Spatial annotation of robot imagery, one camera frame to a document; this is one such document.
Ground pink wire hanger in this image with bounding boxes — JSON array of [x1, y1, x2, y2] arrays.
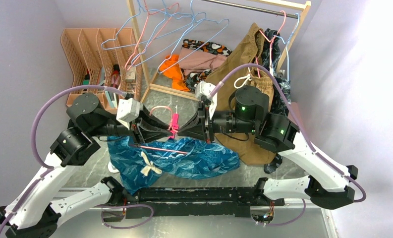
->
[[136, 106, 188, 155]]

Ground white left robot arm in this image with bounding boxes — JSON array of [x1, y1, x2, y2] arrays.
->
[[0, 93, 170, 238]]

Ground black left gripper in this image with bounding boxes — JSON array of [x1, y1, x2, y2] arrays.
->
[[88, 103, 173, 146]]

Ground wooden clothes rack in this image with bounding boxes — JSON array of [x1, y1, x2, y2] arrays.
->
[[136, 0, 311, 103]]

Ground pink folded garment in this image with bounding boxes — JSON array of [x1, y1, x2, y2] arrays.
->
[[178, 48, 227, 71]]

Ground toothbrush blister pack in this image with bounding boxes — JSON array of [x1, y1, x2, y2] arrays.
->
[[108, 162, 119, 174]]

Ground blue leaf-print shorts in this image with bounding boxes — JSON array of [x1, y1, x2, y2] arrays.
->
[[107, 136, 240, 194]]

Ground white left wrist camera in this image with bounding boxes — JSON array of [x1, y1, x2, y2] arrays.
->
[[116, 98, 141, 122]]

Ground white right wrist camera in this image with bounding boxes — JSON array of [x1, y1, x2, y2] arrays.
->
[[195, 81, 218, 119]]

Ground dark patterned hanging garment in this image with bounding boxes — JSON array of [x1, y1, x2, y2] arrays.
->
[[258, 28, 292, 175]]

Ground brown hanging shorts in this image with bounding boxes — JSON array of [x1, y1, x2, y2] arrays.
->
[[205, 23, 275, 165]]

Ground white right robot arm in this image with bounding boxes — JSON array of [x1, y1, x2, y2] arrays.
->
[[178, 86, 358, 210]]

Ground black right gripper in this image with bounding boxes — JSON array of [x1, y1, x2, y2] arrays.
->
[[177, 102, 258, 144]]

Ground peach plastic desk organizer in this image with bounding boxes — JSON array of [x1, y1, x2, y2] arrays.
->
[[60, 27, 144, 100]]

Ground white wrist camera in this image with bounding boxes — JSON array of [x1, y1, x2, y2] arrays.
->
[[116, 98, 141, 122], [195, 81, 218, 119]]

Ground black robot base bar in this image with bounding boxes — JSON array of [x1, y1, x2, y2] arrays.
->
[[106, 187, 285, 219]]

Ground blue wire hanger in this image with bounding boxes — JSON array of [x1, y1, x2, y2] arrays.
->
[[101, 0, 196, 54]]

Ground pink plastic clip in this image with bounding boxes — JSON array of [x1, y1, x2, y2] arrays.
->
[[169, 113, 179, 139]]

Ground black orange patterned garment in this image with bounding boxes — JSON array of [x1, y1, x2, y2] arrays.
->
[[181, 39, 232, 92]]

